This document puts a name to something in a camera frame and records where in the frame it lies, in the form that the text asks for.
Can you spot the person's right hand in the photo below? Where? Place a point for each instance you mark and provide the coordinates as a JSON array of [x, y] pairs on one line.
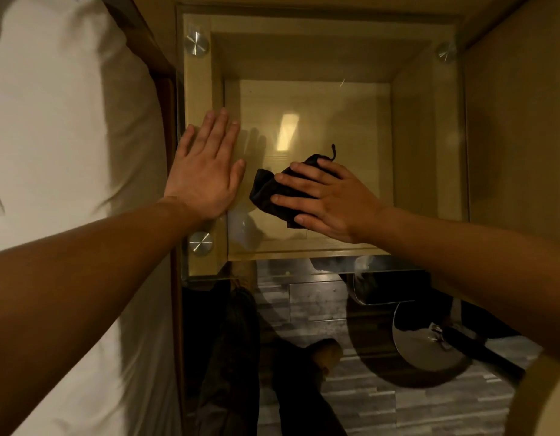
[[343, 204]]

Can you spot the person's left hand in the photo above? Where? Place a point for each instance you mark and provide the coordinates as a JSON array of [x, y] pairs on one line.
[[202, 177]]

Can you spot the person's right thumb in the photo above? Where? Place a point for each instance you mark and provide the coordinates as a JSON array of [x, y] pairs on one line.
[[314, 223]]

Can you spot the person's left little finger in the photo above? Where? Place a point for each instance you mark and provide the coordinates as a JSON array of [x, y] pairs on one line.
[[184, 141]]

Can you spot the person's left thumb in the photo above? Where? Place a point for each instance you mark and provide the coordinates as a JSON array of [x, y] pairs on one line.
[[236, 179]]

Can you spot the person's left middle finger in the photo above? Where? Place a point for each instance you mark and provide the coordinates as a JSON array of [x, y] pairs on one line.
[[217, 130]]

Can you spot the person's right middle finger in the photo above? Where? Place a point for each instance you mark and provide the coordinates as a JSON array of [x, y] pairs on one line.
[[302, 183]]

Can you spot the person's right little finger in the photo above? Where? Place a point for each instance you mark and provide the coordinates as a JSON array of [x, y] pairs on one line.
[[333, 167]]

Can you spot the black cleaning cloth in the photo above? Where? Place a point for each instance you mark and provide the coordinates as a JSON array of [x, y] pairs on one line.
[[266, 190]]

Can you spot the person's left forearm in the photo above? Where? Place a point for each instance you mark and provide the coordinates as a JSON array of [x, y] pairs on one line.
[[80, 304]]

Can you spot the person's right forearm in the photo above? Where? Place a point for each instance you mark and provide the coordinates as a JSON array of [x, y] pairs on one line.
[[479, 272]]

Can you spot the wooden glass-topped nightstand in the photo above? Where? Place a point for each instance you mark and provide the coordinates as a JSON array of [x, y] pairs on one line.
[[334, 108]]

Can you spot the round metal glass standoff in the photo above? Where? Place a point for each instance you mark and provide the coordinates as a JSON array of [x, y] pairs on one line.
[[196, 43], [445, 52], [200, 243]]

